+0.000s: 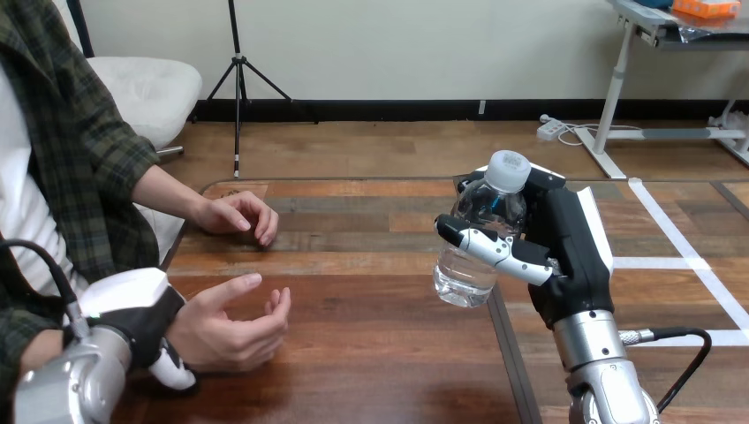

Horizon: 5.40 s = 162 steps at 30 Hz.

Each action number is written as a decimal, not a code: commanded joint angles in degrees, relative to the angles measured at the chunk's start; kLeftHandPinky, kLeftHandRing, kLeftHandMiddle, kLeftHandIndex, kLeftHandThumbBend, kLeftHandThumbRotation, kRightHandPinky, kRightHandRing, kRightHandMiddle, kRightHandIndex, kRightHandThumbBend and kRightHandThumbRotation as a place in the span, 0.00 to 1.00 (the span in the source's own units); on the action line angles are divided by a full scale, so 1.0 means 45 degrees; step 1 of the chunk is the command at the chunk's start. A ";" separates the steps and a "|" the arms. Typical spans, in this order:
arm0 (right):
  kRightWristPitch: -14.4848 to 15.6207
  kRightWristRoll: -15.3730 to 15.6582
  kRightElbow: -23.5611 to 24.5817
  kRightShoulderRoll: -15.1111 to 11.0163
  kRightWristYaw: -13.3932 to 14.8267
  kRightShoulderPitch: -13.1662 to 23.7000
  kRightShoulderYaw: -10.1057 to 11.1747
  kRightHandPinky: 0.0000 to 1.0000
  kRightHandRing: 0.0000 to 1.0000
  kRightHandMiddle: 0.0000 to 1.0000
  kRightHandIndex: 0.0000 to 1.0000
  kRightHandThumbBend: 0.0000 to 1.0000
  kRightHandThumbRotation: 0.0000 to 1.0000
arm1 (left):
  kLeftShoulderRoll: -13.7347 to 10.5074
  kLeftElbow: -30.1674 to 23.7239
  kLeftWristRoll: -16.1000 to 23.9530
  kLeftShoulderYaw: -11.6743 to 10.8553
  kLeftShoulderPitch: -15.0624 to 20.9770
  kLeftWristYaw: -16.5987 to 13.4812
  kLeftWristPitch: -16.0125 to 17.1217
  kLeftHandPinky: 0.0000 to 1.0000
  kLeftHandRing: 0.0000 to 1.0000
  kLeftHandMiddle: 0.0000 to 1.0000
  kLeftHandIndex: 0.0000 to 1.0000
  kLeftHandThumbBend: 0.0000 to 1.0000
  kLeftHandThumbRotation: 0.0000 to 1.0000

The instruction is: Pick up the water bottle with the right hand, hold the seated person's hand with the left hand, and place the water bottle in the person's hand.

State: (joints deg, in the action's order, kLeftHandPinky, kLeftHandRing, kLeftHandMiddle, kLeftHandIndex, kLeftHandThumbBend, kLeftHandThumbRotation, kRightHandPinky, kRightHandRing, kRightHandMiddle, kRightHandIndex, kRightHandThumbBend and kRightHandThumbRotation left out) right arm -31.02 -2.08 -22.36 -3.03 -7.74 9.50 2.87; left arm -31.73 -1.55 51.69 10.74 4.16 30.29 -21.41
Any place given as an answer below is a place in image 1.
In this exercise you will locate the person's forearm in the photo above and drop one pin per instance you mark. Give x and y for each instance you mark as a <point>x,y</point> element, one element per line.
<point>38,351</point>
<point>164,193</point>

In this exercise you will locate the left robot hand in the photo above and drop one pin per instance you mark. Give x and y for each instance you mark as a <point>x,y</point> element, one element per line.
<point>126,292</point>

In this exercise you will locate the clear water bottle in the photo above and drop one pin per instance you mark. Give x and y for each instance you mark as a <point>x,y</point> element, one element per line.
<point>468,275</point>

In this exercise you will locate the white cushioned chair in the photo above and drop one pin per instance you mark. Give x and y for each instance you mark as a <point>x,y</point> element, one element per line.
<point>149,93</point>

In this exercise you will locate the person's hand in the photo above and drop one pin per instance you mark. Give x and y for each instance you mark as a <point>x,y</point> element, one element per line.
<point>222,339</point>
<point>225,213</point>

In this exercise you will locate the orange thing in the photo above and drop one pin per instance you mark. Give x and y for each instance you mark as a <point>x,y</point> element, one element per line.
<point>705,7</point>

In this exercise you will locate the person's body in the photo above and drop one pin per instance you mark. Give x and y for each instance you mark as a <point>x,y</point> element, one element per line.
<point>70,164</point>

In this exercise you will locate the black tripod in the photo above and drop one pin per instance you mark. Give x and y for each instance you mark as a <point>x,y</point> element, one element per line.
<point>237,88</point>

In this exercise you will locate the white desk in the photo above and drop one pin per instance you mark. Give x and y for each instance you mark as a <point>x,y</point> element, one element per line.
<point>614,82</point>

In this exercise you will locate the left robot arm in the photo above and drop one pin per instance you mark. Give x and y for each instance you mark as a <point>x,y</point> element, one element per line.
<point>76,380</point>

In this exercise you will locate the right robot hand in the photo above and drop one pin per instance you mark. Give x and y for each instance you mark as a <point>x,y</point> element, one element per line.
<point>570,251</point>

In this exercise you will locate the white power strip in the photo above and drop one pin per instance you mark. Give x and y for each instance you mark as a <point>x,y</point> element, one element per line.
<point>549,129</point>

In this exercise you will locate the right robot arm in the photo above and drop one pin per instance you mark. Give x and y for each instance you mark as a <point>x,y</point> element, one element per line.
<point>597,363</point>

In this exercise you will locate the black stand pole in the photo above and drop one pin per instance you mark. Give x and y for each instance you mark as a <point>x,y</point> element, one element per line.
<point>80,26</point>

